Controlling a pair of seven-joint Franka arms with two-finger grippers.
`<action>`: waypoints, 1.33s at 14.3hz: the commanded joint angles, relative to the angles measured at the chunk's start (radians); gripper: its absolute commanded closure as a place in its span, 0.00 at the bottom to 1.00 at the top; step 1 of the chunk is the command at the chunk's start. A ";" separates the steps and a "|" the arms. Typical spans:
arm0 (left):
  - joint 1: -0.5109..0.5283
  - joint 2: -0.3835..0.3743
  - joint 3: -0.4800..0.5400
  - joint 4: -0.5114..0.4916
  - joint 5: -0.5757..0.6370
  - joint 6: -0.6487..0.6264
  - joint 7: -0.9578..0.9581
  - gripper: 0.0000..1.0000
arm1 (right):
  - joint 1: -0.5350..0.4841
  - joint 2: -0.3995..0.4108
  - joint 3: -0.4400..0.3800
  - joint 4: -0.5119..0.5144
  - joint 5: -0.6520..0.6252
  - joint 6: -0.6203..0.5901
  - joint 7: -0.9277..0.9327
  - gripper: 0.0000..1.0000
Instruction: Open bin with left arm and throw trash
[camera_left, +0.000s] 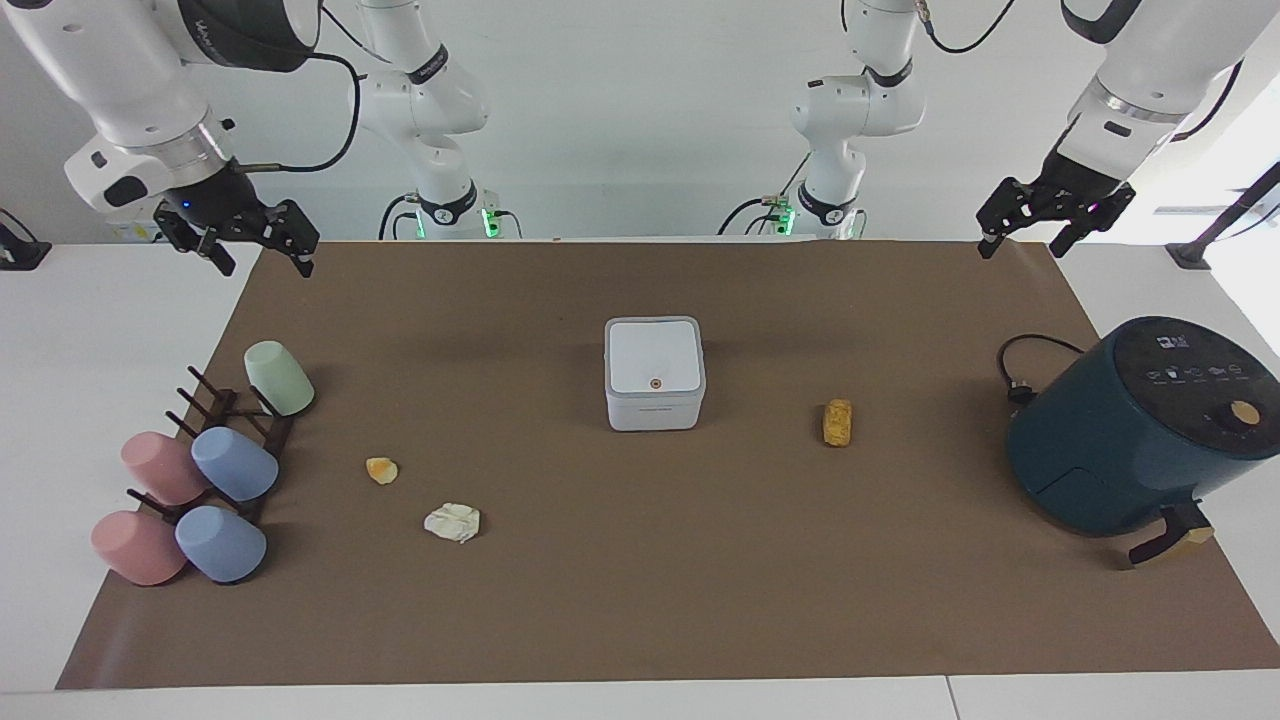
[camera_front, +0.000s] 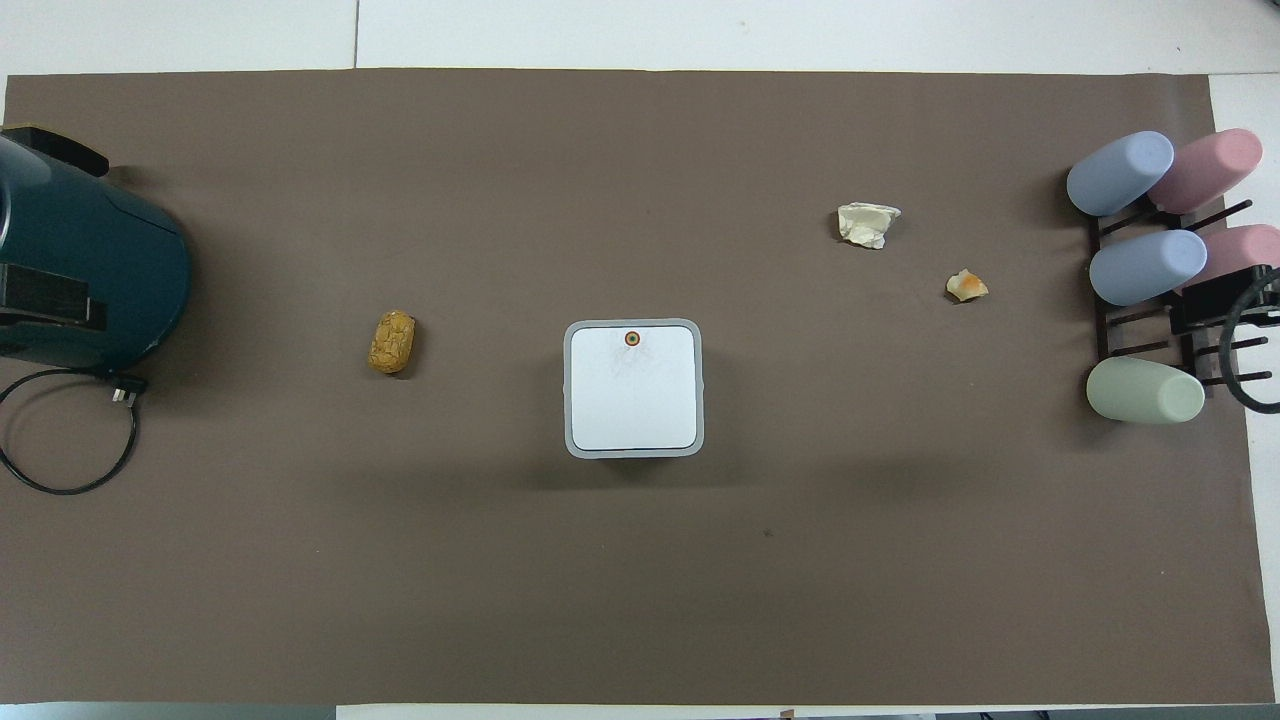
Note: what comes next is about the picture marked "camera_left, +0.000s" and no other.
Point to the black stand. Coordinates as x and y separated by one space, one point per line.
1225 222
18 250

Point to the dark teal air fryer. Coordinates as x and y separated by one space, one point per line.
1130 440

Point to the small white square bin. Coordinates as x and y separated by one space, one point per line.
654 372

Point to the pale green cup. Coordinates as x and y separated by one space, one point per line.
278 378

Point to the dark wooden cup rack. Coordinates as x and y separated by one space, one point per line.
275 432

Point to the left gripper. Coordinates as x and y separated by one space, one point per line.
1085 192

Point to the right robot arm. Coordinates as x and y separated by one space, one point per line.
120 80

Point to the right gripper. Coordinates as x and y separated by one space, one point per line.
218 205

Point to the blue cup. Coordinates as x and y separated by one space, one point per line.
220 545
235 465

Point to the small orange trash piece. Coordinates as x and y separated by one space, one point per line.
382 470

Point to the pink cup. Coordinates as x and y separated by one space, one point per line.
160 468
135 548

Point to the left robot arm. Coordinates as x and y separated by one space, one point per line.
1160 50

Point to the yellow-brown trash piece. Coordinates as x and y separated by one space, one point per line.
837 423

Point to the crumpled white paper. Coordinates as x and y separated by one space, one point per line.
452 522

